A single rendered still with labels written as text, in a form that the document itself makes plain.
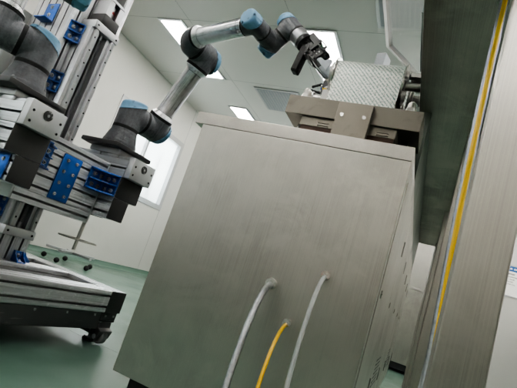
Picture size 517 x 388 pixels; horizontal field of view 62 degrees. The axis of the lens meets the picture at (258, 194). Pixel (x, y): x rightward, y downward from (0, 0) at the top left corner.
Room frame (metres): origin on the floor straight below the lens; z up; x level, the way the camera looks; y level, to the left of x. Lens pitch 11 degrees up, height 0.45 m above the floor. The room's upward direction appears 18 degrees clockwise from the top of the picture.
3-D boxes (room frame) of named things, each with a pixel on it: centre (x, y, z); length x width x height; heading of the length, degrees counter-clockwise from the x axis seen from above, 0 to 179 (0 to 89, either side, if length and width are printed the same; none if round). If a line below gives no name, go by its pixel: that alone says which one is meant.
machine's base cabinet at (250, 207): (2.32, -0.55, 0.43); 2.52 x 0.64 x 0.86; 157
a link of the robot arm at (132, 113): (1.89, 0.66, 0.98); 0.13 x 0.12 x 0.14; 141
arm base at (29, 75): (1.45, 0.90, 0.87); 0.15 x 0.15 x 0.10
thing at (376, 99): (1.36, -0.23, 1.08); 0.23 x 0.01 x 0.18; 67
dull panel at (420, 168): (2.32, -0.88, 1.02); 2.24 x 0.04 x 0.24; 157
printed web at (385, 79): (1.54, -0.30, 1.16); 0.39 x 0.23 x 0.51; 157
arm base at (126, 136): (1.89, 0.66, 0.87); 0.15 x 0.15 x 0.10
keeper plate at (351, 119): (1.15, -0.19, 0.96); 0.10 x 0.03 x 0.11; 67
